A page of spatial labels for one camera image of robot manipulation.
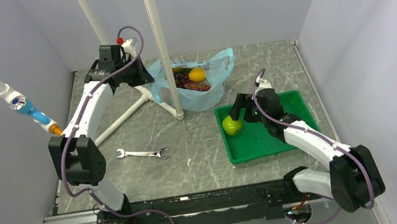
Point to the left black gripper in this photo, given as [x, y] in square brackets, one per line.
[143, 77]

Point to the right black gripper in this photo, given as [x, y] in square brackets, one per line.
[240, 102]

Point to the green fake apple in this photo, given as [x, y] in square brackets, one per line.
[231, 127]

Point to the light blue plastic bag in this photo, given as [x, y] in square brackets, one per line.
[217, 69]

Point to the dark fake grapes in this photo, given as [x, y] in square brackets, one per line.
[182, 81]

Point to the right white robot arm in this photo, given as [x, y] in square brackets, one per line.
[351, 178]

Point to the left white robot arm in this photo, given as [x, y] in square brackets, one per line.
[79, 163]

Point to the fake mango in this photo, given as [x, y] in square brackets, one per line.
[180, 70]

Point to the yellow fake lemon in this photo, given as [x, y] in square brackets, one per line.
[197, 75]

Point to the green plastic tray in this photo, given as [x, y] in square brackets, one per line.
[253, 141]

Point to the white PVC pipe stand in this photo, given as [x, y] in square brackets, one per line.
[176, 110]

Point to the silver combination wrench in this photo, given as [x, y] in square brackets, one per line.
[158, 154]

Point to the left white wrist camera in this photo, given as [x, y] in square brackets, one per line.
[128, 48]

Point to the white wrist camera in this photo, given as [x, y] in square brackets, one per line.
[261, 84]
[128, 48]

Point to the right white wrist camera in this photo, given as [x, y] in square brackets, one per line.
[261, 84]

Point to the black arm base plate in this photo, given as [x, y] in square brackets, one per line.
[268, 200]

